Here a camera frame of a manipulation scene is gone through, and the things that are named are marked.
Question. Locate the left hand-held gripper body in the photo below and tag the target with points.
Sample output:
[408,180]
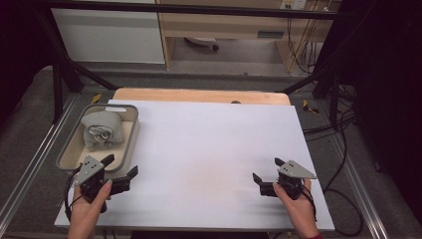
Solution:
[89,169]

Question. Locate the white power outlet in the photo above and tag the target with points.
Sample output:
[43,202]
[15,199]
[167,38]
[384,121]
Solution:
[293,4]

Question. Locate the white cabinet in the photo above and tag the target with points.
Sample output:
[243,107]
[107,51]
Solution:
[109,36]

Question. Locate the person's red right sleeve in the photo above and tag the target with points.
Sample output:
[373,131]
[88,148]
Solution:
[316,237]

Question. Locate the person's right hand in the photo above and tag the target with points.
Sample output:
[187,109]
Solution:
[298,209]

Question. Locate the aluminium rail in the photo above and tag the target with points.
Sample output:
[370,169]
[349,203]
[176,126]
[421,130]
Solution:
[361,189]
[33,159]

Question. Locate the grey garment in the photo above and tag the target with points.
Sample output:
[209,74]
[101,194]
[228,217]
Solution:
[102,131]

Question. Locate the person's left hand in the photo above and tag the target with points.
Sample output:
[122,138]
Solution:
[87,212]

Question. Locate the office chair base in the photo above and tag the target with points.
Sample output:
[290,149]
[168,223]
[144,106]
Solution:
[204,41]

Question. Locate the yellow and black tape piece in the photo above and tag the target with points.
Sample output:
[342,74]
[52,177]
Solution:
[309,108]

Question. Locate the black metal frame leg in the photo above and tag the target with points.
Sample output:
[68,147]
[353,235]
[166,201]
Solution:
[59,76]
[326,79]

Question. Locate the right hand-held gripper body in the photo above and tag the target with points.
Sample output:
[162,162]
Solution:
[292,172]

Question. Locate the light wooden desk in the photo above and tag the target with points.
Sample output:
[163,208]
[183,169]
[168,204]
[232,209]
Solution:
[232,25]

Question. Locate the wooden table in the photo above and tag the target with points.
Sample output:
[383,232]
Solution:
[199,95]

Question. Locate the beige storage basket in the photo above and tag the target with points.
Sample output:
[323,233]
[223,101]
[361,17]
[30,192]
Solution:
[127,132]

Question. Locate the white board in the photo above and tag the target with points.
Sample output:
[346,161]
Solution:
[205,156]

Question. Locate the black metal crossbar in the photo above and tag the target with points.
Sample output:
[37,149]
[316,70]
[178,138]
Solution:
[199,10]

